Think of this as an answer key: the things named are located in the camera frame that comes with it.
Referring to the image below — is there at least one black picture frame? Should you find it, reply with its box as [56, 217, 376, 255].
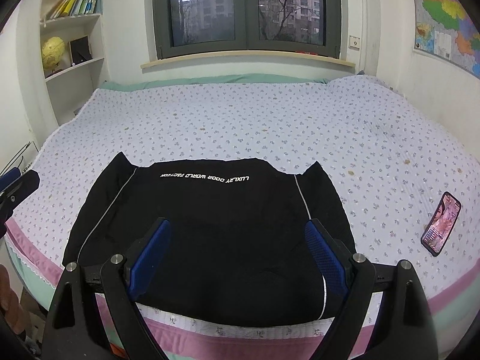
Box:
[69, 36, 93, 65]

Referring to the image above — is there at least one colourful wall map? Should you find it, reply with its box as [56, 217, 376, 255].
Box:
[414, 0, 479, 77]

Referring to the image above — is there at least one yellow globe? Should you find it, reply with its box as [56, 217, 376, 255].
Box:
[41, 37, 65, 70]

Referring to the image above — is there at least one white wall switch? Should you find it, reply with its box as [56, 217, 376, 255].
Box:
[348, 35, 361, 50]

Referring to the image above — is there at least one white bookshelf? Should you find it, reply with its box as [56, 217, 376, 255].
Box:
[39, 0, 109, 125]

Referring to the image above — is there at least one green bed sheet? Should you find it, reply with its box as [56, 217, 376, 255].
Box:
[99, 73, 329, 92]

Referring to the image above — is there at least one dark framed window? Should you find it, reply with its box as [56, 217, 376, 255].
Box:
[152, 0, 342, 59]

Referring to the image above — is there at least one smartphone with pink screen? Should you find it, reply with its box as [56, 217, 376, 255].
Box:
[421, 191, 462, 257]

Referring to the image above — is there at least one black hooded jacket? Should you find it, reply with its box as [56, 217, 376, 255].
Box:
[63, 154, 355, 328]

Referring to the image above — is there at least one white floral bed quilt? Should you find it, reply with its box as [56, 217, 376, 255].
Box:
[6, 76, 479, 353]

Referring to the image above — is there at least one wooden window sill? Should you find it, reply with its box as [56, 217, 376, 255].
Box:
[140, 49, 356, 73]

